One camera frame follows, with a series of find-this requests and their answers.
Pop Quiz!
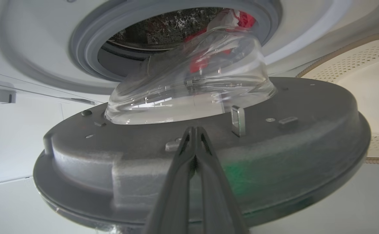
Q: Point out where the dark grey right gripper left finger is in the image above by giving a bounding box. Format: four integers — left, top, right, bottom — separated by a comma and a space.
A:
142, 127, 197, 234

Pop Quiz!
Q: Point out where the white front-loading washing machine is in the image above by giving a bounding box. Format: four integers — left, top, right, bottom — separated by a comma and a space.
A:
0, 0, 379, 109

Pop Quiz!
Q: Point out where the red basketball jersey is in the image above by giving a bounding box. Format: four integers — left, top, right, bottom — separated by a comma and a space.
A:
186, 8, 257, 74

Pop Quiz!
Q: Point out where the white cabinet panel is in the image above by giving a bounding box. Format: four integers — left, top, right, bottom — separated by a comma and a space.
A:
0, 94, 112, 234

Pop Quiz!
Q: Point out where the round glass washing machine door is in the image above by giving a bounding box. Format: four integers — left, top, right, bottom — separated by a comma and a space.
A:
33, 28, 371, 233

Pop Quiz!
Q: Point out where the cream perforated laundry basket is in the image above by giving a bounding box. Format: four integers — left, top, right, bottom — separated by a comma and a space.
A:
295, 32, 379, 164

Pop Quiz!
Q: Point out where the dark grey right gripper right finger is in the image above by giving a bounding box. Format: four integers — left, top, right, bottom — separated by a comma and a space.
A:
194, 127, 250, 234

